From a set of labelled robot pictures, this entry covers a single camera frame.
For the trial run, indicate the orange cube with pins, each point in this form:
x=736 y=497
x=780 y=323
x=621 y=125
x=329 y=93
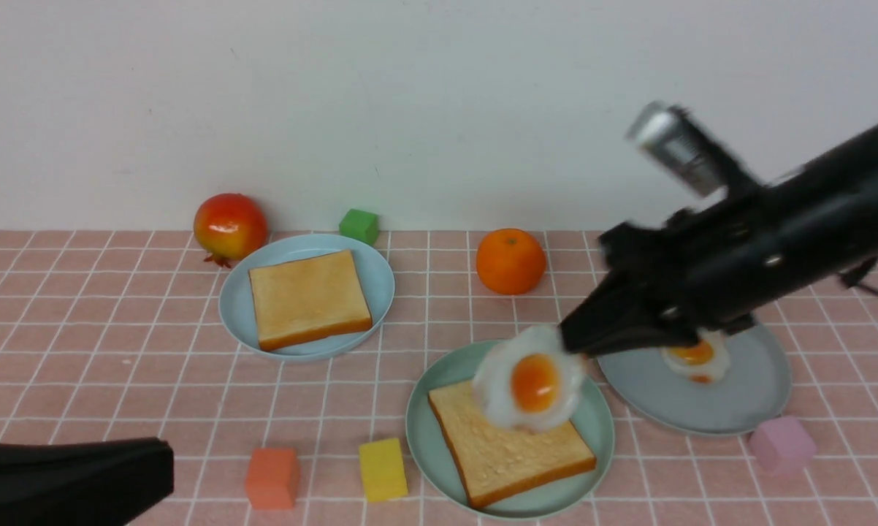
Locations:
x=272 y=481

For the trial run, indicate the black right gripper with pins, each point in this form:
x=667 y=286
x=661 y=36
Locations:
x=664 y=285

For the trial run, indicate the fried egg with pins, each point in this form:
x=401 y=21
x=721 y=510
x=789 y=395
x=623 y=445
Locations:
x=530 y=382
x=706 y=363

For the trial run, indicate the red yellow pomegranate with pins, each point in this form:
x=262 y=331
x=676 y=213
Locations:
x=229 y=227

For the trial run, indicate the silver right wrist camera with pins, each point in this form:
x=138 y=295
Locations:
x=670 y=136

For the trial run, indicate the toast slice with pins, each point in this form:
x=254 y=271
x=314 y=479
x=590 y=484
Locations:
x=494 y=464
x=306 y=300

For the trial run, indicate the pink cube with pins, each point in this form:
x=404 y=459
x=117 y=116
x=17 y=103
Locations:
x=781 y=446

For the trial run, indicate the orange fruit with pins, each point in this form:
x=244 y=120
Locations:
x=510 y=261

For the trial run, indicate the grey plate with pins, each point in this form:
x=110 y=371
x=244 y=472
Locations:
x=756 y=387

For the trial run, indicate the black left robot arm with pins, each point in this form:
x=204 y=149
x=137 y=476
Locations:
x=103 y=483

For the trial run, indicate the mint green plate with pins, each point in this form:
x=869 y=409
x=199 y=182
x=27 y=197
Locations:
x=436 y=459

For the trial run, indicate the green cube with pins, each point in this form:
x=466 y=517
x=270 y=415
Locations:
x=360 y=225

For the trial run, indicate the light blue plate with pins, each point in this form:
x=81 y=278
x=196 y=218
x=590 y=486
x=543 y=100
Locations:
x=236 y=306

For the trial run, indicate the yellow cube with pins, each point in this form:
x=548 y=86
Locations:
x=382 y=469

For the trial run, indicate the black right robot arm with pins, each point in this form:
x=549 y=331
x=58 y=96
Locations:
x=823 y=217

